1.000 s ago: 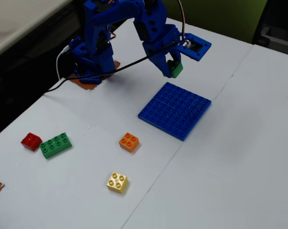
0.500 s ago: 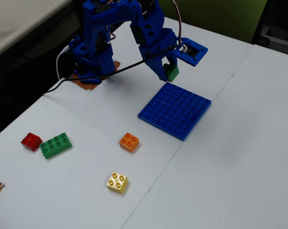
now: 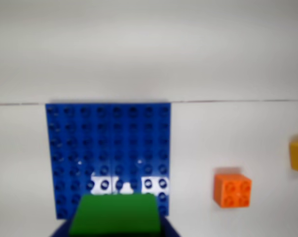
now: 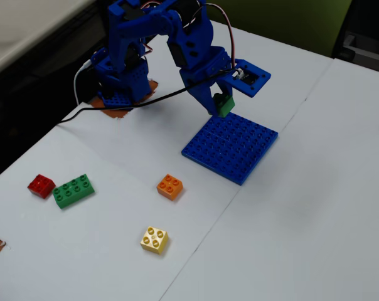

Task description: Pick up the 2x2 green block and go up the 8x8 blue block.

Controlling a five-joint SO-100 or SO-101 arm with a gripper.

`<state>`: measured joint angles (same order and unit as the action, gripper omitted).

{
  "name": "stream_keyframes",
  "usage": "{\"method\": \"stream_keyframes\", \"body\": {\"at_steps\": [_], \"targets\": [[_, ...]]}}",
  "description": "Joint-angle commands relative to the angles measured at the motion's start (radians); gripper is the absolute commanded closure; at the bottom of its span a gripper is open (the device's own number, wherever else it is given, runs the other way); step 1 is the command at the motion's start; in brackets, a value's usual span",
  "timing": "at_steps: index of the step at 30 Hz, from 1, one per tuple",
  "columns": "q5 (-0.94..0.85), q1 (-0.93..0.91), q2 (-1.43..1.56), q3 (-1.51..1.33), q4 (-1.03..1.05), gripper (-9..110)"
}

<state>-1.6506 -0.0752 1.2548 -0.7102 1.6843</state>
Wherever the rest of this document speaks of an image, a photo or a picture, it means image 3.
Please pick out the green 2x2 block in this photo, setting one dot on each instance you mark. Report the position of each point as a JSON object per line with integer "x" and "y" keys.
{"x": 114, "y": 214}

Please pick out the orange 2x2 block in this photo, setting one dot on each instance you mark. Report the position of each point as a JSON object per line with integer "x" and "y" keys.
{"x": 231, "y": 191}

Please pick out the blue 8x8 base plate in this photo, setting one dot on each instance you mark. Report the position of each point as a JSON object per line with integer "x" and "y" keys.
{"x": 102, "y": 138}

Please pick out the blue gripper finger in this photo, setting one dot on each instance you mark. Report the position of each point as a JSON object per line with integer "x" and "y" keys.
{"x": 170, "y": 229}
{"x": 63, "y": 229}

